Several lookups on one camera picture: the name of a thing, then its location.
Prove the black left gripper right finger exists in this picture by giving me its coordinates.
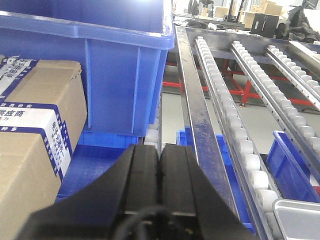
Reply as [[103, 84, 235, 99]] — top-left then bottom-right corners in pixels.
[[160, 144, 257, 240]]

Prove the silver metal tray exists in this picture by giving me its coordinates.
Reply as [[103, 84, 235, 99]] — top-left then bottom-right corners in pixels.
[[272, 199, 320, 240]]

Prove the black cable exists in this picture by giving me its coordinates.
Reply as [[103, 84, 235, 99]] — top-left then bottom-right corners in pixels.
[[109, 205, 183, 240]]

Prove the white roller track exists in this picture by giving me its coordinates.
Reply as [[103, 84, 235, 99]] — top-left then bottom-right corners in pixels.
[[231, 41, 320, 181], [266, 45, 320, 110], [194, 36, 283, 240]]

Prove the cardboard box with blue tape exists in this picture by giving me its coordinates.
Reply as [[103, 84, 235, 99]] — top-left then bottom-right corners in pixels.
[[0, 56, 87, 240]]

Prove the black box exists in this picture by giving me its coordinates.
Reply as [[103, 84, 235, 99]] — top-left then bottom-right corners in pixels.
[[250, 13, 279, 38]]

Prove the blue bin lower right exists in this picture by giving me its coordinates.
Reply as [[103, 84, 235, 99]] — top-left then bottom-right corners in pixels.
[[266, 130, 320, 203]]

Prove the small blue bin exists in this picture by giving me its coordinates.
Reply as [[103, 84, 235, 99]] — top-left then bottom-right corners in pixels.
[[176, 126, 255, 235]]

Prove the large blue plastic crate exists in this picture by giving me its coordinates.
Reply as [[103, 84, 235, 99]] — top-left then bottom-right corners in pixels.
[[0, 0, 175, 137]]

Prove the metal shelf divider rail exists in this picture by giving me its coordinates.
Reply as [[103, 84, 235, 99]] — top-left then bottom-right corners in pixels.
[[175, 26, 239, 217]]

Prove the red metal frame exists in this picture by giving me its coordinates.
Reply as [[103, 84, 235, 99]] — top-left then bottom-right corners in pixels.
[[162, 58, 314, 111]]

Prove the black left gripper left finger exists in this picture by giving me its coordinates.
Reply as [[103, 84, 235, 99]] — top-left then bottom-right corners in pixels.
[[16, 144, 158, 240]]

